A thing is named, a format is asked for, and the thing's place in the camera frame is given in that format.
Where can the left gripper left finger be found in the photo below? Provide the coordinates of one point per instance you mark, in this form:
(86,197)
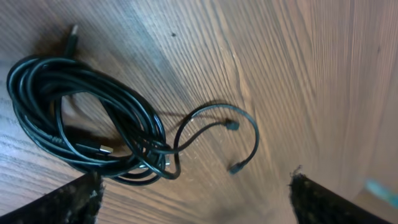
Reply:
(77,202)

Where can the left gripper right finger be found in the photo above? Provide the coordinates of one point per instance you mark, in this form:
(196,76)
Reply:
(314,204)

